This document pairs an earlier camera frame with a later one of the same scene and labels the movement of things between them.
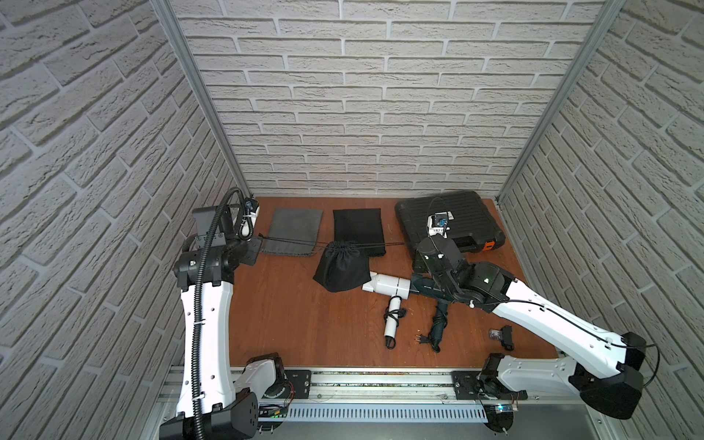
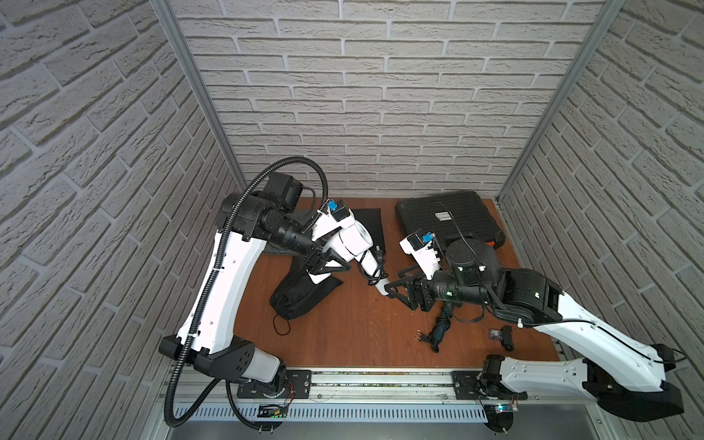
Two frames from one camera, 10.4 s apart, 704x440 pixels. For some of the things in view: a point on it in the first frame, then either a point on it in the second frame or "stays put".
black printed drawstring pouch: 342,265 → 298,294
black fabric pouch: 362,226 stays put
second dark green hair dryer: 425,286 stays put
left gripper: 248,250 → 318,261
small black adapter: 504,335 stays put
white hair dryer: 397,288 → 338,229
